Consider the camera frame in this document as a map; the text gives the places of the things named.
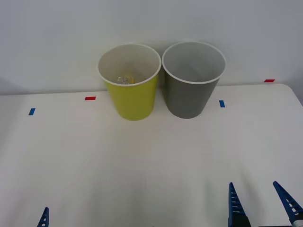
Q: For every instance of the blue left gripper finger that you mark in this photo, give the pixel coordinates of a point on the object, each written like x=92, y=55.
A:
x=44, y=218

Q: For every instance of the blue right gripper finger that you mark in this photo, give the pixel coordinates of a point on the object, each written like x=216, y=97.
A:
x=290, y=203
x=234, y=210

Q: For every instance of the yellow label bottle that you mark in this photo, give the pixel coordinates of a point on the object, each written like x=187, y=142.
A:
x=125, y=80

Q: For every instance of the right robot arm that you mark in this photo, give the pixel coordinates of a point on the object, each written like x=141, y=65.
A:
x=298, y=224

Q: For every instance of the grey plastic bin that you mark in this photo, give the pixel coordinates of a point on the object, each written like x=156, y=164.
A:
x=189, y=99

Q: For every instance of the yellow-green plastic bin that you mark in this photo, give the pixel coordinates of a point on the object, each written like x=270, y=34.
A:
x=135, y=101

